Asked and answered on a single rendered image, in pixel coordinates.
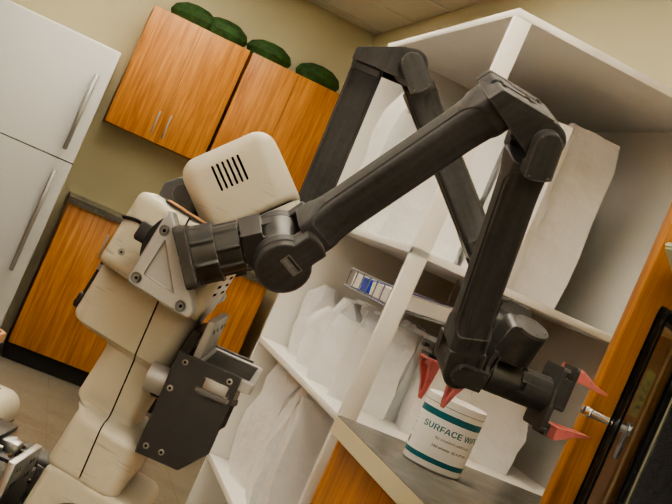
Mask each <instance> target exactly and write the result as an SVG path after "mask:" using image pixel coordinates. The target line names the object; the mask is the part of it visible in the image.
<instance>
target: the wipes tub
mask: <svg viewBox="0 0 672 504"><path fill-rule="evenodd" d="M443 393H444V392H442V391H439V390H436V389H430V390H429V392H428V395H427V397H426V399H425V401H424V403H423V406H422V408H421V410H420V413H419V415H418V417H417V419H416V422H415V424H414V426H413V429H412V431H411V433H410V436H409V438H408V440H407V442H406V445H405V448H404V450H403V455H404V456H405V457H406V458H408V459H409V460H411V461H412V462H414V463H416V464H418V465H420V466H422V467H424V468H426V469H428V470H430V471H432V472H434V473H437V474H439V475H442V476H444V477H447V478H451V479H458V478H459V477H460V475H461V473H462V471H463V469H464V466H465V464H466V462H467V460H468V457H469V455H470V453H471V451H472V448H473V446H474V444H475V442H476V440H477V437H478V435H479V433H480V431H481V428H482V426H483V424H484V422H485V419H486V417H487V414H486V413H485V412H484V411H482V410H481V409H479V408H477V407H475V406H473V405H471V404H469V403H467V402H465V401H463V400H461V399H458V398H456V397H454V398H453V399H452V400H451V401H450V402H449V403H448V404H447V406H446V407H445V408H442V407H440V404H441V400H442V396H443Z"/></svg>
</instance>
